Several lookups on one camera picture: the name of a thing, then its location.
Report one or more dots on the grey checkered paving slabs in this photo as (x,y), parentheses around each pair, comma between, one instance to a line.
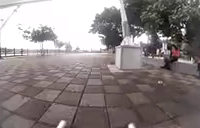
(88,86)

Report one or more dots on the large dark tree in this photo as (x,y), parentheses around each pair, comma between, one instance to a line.
(109,26)
(174,20)

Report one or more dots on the white slanted mast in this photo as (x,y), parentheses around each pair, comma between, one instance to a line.
(1,28)
(124,20)

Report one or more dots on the small pale object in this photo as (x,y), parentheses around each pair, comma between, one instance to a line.
(160,82)

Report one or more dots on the small tree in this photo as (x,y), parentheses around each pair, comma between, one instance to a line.
(41,35)

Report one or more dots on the robot's own part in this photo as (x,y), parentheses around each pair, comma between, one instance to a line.
(131,125)
(61,124)

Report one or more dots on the dark railing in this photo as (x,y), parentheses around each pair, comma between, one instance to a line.
(21,51)

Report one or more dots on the lamp pole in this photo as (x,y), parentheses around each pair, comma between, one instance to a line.
(1,38)

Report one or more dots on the white concrete pedestal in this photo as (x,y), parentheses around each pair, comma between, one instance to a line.
(127,56)

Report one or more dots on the low grey wall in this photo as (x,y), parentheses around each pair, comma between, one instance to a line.
(184,66)

